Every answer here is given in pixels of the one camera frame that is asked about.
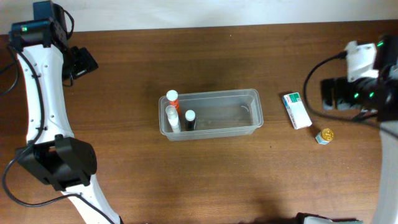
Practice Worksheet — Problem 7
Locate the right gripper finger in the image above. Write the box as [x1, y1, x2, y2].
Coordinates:
[335, 78, 361, 111]
[320, 78, 335, 110]

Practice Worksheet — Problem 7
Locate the orange tablet tube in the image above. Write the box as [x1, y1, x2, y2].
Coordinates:
[166, 90, 181, 116]

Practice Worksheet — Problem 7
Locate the white spray bottle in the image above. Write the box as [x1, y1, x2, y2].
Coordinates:
[165, 105, 181, 133]

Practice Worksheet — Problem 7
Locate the dark bottle white cap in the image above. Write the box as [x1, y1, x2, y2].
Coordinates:
[185, 110, 196, 131]

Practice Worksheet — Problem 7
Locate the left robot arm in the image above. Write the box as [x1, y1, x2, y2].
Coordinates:
[8, 1, 122, 223]

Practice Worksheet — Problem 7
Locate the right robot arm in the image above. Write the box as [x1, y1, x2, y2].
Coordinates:
[302, 35, 397, 223]

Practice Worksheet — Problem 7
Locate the clear plastic container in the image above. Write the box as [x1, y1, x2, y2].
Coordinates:
[159, 89, 264, 141]

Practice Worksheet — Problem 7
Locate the white green medicine box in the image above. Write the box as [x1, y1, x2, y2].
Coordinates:
[282, 92, 312, 129]

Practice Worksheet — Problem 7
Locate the small jar gold lid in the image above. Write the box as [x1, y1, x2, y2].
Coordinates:
[315, 128, 334, 145]

